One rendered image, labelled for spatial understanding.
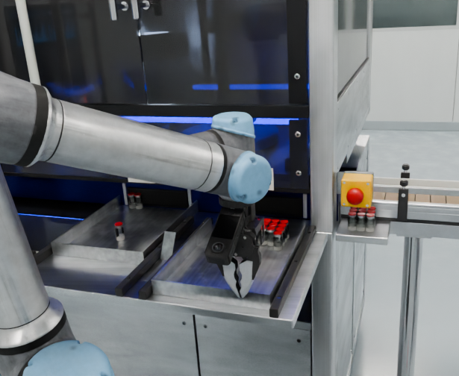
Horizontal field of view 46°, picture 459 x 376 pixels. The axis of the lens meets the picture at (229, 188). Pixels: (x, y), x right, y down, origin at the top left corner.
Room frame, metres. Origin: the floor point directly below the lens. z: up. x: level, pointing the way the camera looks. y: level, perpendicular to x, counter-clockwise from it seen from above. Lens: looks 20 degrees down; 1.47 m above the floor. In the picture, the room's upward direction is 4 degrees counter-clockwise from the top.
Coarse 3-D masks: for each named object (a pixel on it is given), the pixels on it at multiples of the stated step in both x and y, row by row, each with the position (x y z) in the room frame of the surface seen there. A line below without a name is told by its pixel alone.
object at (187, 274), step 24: (192, 240) 1.20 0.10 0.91; (288, 240) 1.21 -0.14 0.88; (168, 264) 1.07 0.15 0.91; (192, 264) 1.12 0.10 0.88; (216, 264) 1.11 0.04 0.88; (264, 264) 1.10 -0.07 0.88; (288, 264) 1.05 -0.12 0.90; (168, 288) 0.99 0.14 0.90; (192, 288) 0.97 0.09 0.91; (216, 288) 0.95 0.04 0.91; (264, 288) 0.99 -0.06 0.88
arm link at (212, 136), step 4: (200, 132) 0.90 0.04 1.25; (204, 132) 0.90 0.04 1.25; (208, 132) 0.90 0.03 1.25; (212, 132) 0.90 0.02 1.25; (192, 136) 0.88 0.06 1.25; (196, 136) 0.88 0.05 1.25; (200, 136) 0.88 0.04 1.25; (204, 136) 0.89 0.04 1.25; (208, 136) 0.89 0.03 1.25; (212, 136) 0.89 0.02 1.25; (216, 136) 0.89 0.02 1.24; (208, 140) 0.85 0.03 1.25; (212, 140) 0.88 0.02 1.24; (216, 140) 0.88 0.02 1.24; (220, 140) 0.89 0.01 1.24; (224, 144) 0.89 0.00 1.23
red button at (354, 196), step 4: (352, 188) 1.21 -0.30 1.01; (356, 188) 1.20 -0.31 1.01; (348, 192) 1.20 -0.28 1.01; (352, 192) 1.19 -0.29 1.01; (356, 192) 1.19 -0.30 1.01; (360, 192) 1.19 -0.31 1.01; (348, 196) 1.19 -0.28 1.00; (352, 196) 1.19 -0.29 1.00; (356, 196) 1.19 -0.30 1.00; (360, 196) 1.18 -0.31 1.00; (348, 200) 1.20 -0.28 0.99; (352, 200) 1.19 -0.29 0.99; (356, 200) 1.19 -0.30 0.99; (360, 200) 1.18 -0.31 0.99; (356, 204) 1.19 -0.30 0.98
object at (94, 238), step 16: (112, 208) 1.49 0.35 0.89; (128, 208) 1.51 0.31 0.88; (144, 208) 1.50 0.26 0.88; (160, 208) 1.49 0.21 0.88; (192, 208) 1.42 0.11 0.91; (80, 224) 1.34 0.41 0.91; (96, 224) 1.40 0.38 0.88; (112, 224) 1.40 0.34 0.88; (128, 224) 1.39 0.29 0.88; (144, 224) 1.38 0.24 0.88; (160, 224) 1.37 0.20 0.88; (176, 224) 1.31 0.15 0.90; (64, 240) 1.27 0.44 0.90; (80, 240) 1.30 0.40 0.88; (96, 240) 1.29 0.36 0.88; (112, 240) 1.28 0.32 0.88; (128, 240) 1.28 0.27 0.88; (144, 240) 1.27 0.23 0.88; (160, 240) 1.22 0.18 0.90; (80, 256) 1.20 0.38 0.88; (96, 256) 1.18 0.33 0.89; (112, 256) 1.17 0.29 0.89; (128, 256) 1.15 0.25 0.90; (144, 256) 1.14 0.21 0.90
